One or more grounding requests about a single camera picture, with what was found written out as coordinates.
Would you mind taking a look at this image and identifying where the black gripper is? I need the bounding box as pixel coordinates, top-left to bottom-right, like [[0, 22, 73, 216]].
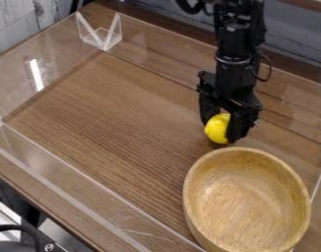
[[197, 71, 264, 143]]

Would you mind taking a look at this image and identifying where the yellow lemon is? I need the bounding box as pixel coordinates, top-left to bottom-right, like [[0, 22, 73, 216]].
[[204, 113, 230, 144]]

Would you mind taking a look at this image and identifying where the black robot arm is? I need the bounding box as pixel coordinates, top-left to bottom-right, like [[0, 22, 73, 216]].
[[175, 0, 269, 145]]

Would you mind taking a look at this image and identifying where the brown wooden bowl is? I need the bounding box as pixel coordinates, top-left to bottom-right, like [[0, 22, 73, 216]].
[[184, 147, 312, 252]]

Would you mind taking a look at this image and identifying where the clear acrylic tray wall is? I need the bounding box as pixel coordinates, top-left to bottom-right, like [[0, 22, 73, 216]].
[[0, 9, 321, 252]]

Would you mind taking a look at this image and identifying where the clear acrylic corner bracket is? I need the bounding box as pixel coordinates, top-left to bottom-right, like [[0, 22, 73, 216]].
[[75, 13, 122, 51]]

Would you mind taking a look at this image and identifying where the black cable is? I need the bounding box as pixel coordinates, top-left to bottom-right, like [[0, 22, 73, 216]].
[[0, 223, 40, 252]]

